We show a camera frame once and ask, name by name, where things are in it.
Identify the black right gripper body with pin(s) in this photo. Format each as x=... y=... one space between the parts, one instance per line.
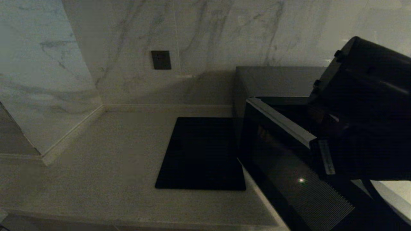
x=334 y=157

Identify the black glass induction cooktop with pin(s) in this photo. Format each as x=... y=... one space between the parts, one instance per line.
x=200 y=154

